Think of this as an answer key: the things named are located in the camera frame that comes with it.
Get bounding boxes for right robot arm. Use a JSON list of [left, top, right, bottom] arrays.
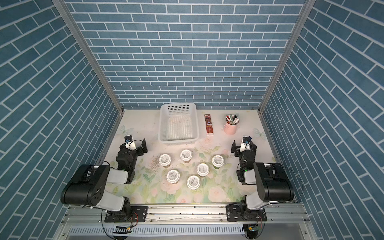
[[226, 137, 295, 223]]

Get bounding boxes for pink pen holder cup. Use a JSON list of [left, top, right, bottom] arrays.
[[224, 123, 238, 135]]

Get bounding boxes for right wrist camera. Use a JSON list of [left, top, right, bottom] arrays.
[[240, 136, 252, 152]]

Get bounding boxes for aluminium mounting rail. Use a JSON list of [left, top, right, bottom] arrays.
[[61, 204, 310, 226]]

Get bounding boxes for yogurt cup bottom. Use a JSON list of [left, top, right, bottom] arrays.
[[187, 175, 201, 190]]

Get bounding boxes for red chopsticks packet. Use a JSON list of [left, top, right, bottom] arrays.
[[204, 114, 214, 135]]

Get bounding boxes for white plastic basket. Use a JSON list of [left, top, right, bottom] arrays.
[[158, 103, 200, 145]]

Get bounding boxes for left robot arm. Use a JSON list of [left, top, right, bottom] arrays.
[[61, 136, 148, 225]]

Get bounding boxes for pens in holder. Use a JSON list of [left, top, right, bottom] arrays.
[[226, 115, 240, 126]]

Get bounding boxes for yogurt cup red label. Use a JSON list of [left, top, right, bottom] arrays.
[[158, 154, 172, 168]]

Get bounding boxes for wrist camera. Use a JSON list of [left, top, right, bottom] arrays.
[[125, 135, 136, 150], [240, 136, 252, 152]]

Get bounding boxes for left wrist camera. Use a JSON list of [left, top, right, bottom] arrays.
[[125, 135, 136, 150]]

